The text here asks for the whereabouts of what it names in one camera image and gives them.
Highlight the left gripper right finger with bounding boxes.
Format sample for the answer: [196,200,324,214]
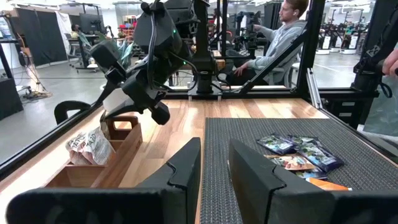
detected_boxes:
[228,138,398,224]

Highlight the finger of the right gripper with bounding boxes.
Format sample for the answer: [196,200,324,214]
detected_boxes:
[103,103,144,121]
[92,80,127,109]

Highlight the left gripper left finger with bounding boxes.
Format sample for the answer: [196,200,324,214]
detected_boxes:
[5,137,202,224]

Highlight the tan vanilla tea packet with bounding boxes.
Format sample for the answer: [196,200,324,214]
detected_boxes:
[263,153,317,172]

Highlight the brown wooden tea box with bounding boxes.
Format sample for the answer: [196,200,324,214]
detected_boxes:
[44,115,144,189]

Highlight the person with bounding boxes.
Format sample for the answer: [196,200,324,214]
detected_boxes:
[226,0,310,86]
[70,24,83,40]

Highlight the black computer monitor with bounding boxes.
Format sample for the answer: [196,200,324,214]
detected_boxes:
[78,12,105,35]

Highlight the black curtain panel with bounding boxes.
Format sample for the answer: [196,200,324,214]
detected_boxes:
[15,7,68,68]

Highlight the grey woven table mat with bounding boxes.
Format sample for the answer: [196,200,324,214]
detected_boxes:
[200,117,398,224]

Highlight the black cabinet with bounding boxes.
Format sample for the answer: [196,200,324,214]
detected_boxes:
[0,77,24,121]

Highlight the white-base background robot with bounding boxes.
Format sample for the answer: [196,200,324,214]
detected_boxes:
[338,30,359,55]
[315,30,332,57]

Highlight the person's hand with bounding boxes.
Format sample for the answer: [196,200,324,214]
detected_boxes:
[381,47,398,79]

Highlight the black curved frame bracket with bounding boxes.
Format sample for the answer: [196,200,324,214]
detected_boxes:
[53,100,92,126]

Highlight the pile of floor cables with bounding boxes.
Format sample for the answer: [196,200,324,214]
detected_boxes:
[21,83,53,101]

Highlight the black aluminium rig frame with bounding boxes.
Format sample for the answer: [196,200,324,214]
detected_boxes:
[0,0,398,182]

